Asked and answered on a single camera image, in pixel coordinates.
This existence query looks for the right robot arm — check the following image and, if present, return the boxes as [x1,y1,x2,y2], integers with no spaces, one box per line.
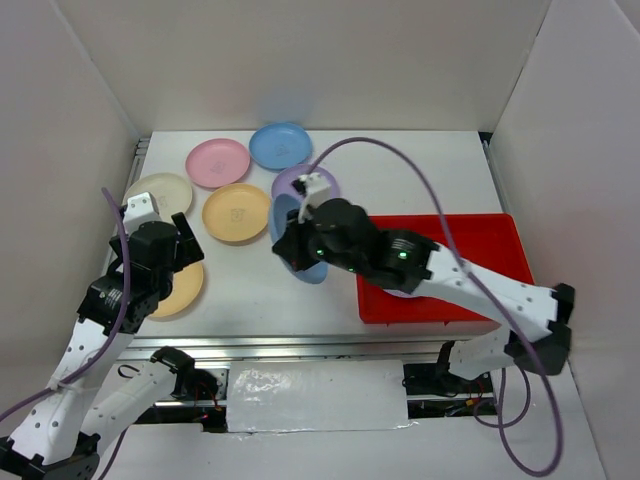
[269,198,575,392]

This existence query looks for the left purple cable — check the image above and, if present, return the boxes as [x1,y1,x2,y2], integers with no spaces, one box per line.
[0,187,134,480]

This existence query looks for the red plastic bin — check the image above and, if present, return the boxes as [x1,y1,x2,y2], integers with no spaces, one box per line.
[357,213,533,325]

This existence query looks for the yellow plate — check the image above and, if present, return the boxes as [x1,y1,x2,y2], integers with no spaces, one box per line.
[150,262,204,319]
[201,183,271,244]

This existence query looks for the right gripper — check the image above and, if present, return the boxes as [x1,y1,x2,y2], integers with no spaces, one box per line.
[274,202,363,273]

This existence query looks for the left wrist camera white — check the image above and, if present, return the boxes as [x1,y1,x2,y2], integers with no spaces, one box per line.
[123,192,161,233]

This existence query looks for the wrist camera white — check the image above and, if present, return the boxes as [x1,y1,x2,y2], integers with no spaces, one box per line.
[291,172,332,224]
[123,192,161,233]

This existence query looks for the cream white plate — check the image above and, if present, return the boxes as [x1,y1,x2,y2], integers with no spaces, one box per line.
[124,173,193,223]

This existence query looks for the purple plate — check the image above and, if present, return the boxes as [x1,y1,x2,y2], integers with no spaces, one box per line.
[271,164,340,201]
[383,289,423,299]

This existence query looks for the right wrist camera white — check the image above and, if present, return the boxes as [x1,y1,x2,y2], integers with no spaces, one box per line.
[291,172,332,224]

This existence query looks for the pink plate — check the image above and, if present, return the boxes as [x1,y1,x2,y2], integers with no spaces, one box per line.
[185,138,251,189]

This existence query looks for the white foam block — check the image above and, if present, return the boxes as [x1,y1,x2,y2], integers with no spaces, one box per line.
[226,360,409,433]

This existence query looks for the blue plate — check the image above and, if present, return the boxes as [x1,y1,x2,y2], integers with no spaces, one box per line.
[248,122,313,171]
[268,194,328,285]

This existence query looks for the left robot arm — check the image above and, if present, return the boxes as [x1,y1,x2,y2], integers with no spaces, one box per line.
[1,213,217,479]

